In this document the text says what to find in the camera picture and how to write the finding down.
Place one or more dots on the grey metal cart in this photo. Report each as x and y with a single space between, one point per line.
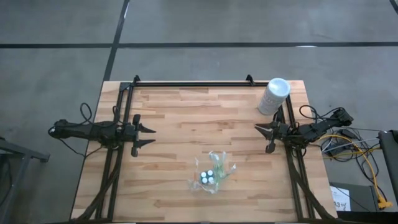
18 161

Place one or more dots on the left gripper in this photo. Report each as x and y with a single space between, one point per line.
133 135

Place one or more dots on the black power adapter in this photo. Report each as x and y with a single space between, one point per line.
349 133

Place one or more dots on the white paper sign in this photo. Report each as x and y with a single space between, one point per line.
340 199

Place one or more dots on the black equipment stand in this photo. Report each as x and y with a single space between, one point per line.
390 155

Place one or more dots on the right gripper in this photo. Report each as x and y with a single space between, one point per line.
280 132

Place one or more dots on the dark grey case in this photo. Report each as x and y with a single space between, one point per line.
362 197

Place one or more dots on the black aluminium rig frame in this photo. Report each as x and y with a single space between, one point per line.
192 84

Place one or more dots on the white wipes canister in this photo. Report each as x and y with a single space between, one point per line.
275 93

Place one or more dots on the clear acrylic organizer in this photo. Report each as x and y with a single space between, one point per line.
199 185

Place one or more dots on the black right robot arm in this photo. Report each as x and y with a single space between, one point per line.
317 127

